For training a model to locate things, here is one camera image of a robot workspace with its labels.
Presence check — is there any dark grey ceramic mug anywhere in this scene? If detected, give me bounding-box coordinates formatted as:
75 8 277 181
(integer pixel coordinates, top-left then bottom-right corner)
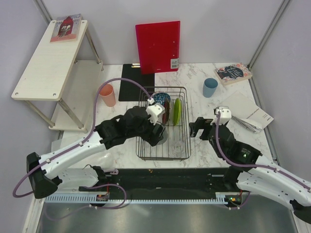
157 130 168 145

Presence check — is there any light blue plastic cup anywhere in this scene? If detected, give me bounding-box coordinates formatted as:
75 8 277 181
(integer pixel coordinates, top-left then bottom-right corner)
203 78 218 98

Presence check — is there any pink plastic cup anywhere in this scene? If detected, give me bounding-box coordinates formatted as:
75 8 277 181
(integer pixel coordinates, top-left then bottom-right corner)
99 84 116 107

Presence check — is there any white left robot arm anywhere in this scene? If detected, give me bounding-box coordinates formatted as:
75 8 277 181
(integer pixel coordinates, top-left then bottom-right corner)
26 103 165 199

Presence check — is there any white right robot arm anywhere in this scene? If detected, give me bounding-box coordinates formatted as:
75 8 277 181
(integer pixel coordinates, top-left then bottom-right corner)
189 117 311 223

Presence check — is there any dark red plate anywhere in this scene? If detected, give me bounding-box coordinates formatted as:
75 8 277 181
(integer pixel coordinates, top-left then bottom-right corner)
162 100 170 125

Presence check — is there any green plate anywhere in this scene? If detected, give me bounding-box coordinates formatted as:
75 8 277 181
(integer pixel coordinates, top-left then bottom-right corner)
173 98 182 126

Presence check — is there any clear glass tumbler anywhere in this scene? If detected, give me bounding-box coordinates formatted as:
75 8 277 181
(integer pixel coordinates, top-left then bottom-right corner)
169 140 184 158

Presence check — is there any blue patterned bowl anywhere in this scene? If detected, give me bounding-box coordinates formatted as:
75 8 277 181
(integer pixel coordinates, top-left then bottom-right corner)
151 91 171 106

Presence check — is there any white paper booklet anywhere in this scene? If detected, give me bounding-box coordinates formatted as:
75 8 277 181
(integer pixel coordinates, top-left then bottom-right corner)
220 91 274 130

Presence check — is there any spiral notebook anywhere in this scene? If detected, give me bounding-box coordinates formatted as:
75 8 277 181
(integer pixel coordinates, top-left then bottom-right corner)
231 116 262 133

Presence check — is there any black clipboard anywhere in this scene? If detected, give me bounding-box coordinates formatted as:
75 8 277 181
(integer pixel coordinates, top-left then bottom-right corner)
119 64 155 101

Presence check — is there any floral cover book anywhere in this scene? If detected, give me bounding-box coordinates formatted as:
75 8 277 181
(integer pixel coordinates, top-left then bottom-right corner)
214 63 253 86

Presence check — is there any red folder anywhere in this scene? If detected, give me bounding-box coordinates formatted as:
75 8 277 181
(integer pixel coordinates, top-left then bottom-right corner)
135 21 180 74

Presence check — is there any white wooden shelf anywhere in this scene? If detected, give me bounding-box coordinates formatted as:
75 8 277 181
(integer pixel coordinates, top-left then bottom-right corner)
11 20 103 133

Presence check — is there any red cover book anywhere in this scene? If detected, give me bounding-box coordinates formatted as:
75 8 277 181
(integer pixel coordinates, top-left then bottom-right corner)
50 14 82 43

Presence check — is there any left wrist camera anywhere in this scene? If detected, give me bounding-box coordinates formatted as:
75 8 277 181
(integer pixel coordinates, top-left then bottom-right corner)
146 97 165 125

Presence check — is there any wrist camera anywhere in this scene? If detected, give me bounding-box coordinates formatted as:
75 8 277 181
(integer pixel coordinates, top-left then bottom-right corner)
212 106 232 125
146 97 165 125

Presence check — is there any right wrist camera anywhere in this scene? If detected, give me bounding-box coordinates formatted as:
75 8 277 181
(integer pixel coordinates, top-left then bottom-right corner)
212 106 232 125

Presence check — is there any black wire dish rack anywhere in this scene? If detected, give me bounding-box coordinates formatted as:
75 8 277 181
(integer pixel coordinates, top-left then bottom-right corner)
136 86 191 161

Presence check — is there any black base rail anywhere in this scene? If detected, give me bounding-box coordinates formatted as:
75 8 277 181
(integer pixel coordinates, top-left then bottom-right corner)
92 167 241 200

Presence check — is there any white cable duct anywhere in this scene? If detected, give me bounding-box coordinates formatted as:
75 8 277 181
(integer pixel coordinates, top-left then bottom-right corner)
45 193 242 205

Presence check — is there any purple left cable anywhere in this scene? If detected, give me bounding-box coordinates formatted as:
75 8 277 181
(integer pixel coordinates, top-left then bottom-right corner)
12 77 155 221

